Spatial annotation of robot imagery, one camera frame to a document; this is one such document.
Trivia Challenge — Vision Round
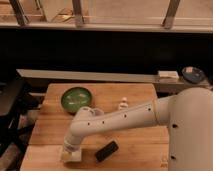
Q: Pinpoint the white sponge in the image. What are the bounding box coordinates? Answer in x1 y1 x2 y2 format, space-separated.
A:
61 150 82 163

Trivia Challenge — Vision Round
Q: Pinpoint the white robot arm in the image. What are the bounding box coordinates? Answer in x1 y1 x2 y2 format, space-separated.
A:
63 87 213 171

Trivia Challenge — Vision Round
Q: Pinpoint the black rectangular block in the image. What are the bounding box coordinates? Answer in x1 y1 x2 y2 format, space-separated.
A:
95 141 119 162

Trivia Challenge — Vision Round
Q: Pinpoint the white paper cup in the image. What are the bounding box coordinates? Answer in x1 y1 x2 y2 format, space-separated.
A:
89 108 104 116

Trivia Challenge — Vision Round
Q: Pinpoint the white box on shelf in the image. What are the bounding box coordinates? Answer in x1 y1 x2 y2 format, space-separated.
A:
158 71 179 79

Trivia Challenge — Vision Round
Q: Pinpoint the long grey shelf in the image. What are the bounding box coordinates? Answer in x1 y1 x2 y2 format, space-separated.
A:
18 69 213 93

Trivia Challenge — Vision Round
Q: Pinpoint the blue plate on shelf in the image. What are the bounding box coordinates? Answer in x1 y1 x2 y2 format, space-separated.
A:
182 66 205 84

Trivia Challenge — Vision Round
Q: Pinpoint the green bowl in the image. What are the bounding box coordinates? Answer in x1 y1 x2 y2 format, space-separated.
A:
61 87 92 114

